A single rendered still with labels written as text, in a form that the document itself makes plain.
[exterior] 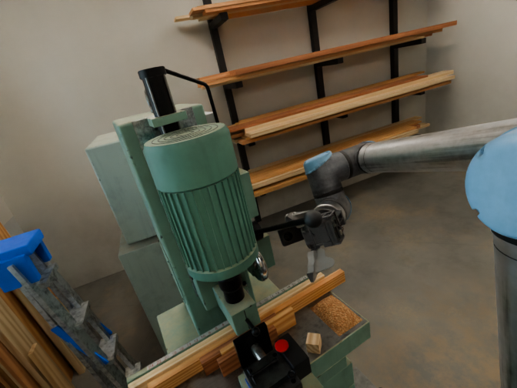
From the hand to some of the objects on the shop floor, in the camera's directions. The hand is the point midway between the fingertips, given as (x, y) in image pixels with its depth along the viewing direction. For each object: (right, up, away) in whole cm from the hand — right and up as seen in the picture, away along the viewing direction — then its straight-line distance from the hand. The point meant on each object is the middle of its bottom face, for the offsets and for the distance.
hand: (295, 250), depth 62 cm
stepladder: (-75, -109, +97) cm, 164 cm away
